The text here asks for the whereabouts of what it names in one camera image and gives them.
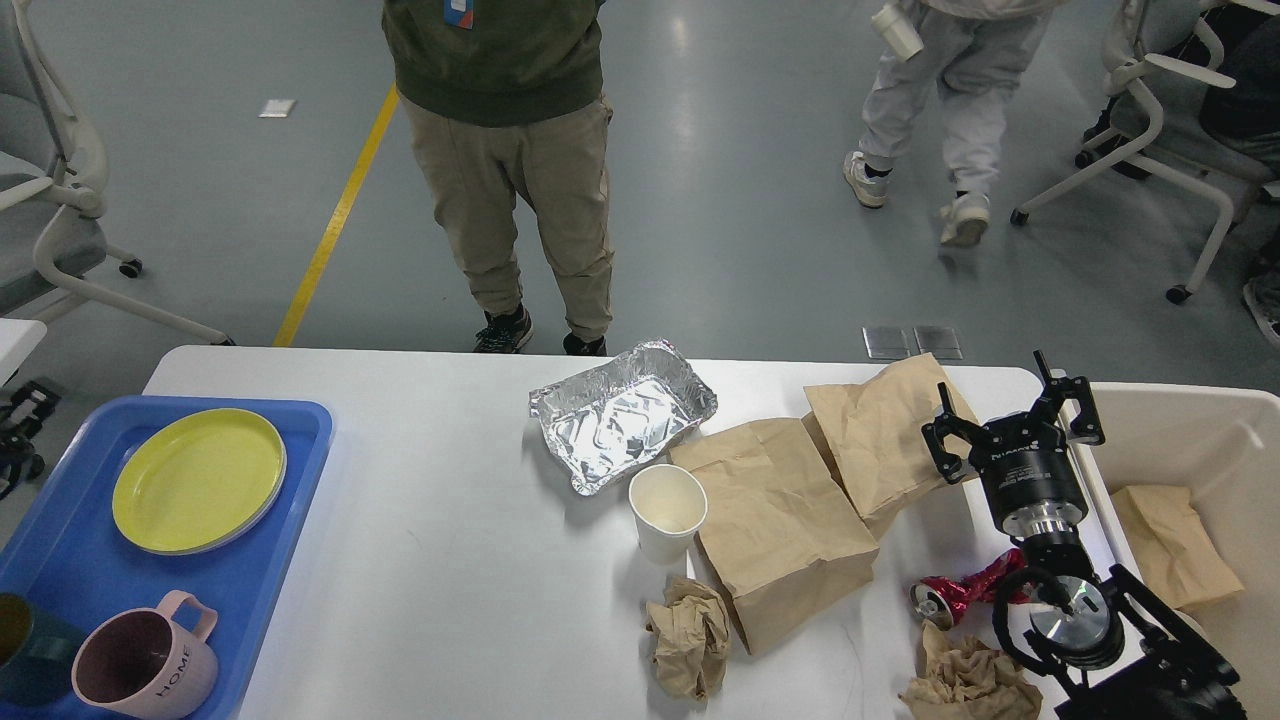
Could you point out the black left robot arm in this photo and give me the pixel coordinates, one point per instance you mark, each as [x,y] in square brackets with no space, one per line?
[22,418]

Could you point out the white paper cup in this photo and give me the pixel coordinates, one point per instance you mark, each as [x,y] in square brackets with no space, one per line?
[669,506]

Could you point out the pink mug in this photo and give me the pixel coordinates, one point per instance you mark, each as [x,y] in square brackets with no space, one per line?
[150,663]

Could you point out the white paper scrap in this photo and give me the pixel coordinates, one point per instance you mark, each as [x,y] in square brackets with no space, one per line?
[277,108]

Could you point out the floor outlet plate left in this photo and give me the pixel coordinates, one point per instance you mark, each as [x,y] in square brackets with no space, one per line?
[886,342]

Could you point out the pale green plate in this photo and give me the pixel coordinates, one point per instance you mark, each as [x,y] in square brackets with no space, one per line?
[246,496]

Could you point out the dark teal mug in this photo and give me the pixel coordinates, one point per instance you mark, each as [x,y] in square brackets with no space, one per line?
[38,650]

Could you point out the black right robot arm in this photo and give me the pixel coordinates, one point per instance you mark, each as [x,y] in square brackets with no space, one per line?
[1118,651]

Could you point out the person in grey sweatpants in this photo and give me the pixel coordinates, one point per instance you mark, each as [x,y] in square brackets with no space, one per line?
[973,53]

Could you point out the brown bag in bin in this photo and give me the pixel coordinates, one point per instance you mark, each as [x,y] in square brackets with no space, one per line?
[1174,553]

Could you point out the aluminium foil tray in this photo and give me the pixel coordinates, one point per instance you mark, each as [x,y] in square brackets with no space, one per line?
[606,423]

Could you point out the floor outlet plate right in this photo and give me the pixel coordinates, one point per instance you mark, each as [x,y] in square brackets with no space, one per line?
[939,340]

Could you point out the crushed red can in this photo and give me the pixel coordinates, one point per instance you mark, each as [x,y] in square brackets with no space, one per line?
[944,601]

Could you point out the crumpled brown paper ball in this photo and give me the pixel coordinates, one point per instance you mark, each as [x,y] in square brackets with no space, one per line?
[692,640]

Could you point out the yellow plate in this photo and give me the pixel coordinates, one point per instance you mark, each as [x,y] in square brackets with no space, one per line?
[160,498]

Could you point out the rear brown paper bag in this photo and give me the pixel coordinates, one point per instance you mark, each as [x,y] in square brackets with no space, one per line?
[873,433]

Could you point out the large brown paper bag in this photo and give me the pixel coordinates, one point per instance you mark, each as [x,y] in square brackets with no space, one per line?
[781,535]

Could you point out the white plastic bin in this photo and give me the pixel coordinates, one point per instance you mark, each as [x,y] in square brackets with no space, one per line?
[1223,445]

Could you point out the grey office chair left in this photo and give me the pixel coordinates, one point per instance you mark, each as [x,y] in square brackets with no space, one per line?
[51,236]

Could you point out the white side table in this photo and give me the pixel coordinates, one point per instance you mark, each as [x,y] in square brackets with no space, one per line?
[19,338]

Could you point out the crumpled brown paper wad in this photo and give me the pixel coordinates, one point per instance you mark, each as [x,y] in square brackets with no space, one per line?
[969,680]

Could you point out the floor outlet plate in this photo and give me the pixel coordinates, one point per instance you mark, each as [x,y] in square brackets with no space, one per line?
[886,342]
[939,340]

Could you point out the person in khaki trousers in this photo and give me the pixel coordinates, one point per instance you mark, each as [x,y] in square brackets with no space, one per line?
[506,103]

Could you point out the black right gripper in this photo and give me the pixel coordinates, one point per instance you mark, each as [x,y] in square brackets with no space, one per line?
[1030,472]

